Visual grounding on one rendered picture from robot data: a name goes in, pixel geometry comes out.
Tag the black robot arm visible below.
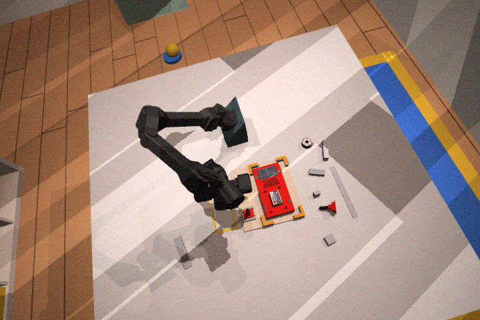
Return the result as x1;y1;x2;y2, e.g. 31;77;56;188
136;103;245;211

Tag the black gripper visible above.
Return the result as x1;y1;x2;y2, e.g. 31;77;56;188
193;173;252;203

